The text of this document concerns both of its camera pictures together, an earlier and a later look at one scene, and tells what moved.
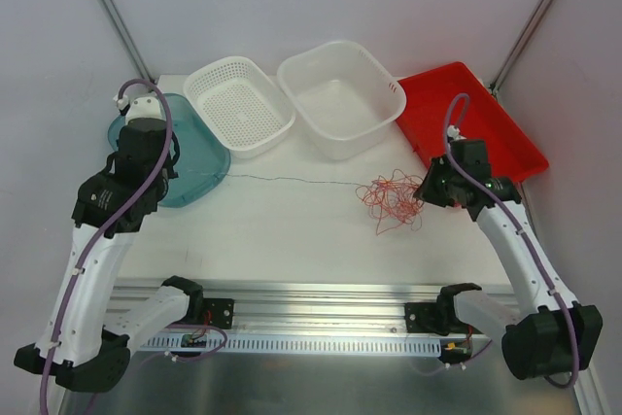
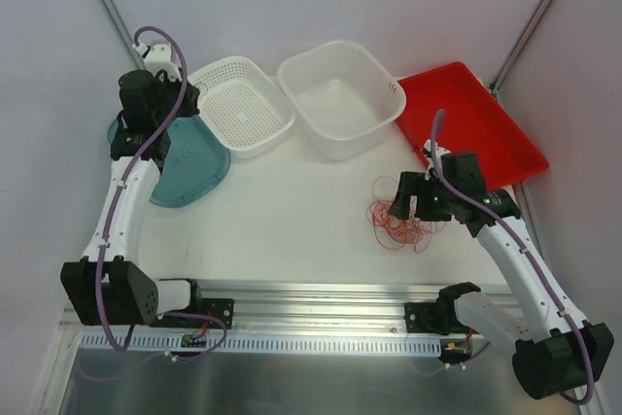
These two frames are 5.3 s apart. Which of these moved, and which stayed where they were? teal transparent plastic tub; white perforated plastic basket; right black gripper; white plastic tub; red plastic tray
Moved: right black gripper
Stayed: teal transparent plastic tub; white perforated plastic basket; white plastic tub; red plastic tray
